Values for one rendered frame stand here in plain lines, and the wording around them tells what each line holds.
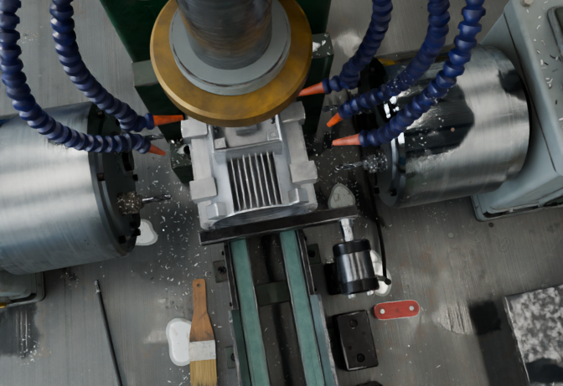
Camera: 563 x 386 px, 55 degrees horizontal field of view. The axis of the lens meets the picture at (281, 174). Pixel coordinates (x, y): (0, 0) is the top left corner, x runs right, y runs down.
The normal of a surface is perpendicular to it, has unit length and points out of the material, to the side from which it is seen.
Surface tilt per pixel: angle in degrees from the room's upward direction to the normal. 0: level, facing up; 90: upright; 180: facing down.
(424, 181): 58
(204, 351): 0
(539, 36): 0
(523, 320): 0
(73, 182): 17
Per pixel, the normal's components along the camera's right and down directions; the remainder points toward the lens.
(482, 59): -0.06, -0.63
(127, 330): 0.01, -0.26
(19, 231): 0.12, 0.40
